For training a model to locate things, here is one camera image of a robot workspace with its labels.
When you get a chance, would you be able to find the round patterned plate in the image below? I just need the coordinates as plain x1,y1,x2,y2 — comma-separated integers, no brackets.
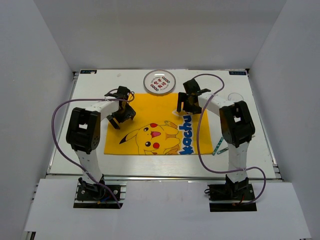
143,70,177,96

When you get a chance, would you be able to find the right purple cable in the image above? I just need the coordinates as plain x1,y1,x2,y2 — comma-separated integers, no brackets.
192,73,266,206

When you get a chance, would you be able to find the left blue table label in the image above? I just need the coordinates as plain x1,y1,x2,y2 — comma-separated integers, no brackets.
79,69,97,75

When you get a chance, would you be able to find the yellow Pikachu cloth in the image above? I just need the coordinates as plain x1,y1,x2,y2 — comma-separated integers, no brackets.
104,93,213,156

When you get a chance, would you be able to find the blue table label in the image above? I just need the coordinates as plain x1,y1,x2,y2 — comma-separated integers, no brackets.
228,71,247,76
79,69,97,75

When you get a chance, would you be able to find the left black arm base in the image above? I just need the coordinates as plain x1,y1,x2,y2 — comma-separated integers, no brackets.
73,181,127,210

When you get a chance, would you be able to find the right blue table label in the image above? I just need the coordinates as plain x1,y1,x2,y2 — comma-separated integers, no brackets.
228,71,247,76

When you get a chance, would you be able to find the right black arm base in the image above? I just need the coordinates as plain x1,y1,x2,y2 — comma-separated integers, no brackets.
204,184,257,213

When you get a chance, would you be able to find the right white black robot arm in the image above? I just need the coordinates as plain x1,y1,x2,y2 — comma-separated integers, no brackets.
177,78,256,200

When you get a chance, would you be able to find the purple cable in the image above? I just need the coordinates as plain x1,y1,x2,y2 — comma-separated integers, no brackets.
192,73,266,206
52,87,135,209

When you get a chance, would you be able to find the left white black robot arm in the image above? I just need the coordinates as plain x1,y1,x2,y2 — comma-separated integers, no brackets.
66,86,136,200

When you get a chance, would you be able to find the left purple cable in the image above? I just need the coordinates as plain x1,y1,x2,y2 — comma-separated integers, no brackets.
52,87,135,209

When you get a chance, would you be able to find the clear drinking glass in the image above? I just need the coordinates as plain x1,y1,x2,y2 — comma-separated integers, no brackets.
227,92,244,103

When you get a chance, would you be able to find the knife with teal handle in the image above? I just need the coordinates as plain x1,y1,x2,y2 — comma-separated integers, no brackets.
216,147,229,155

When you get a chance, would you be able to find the fork with teal handle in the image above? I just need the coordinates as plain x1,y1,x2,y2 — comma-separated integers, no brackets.
212,137,224,156

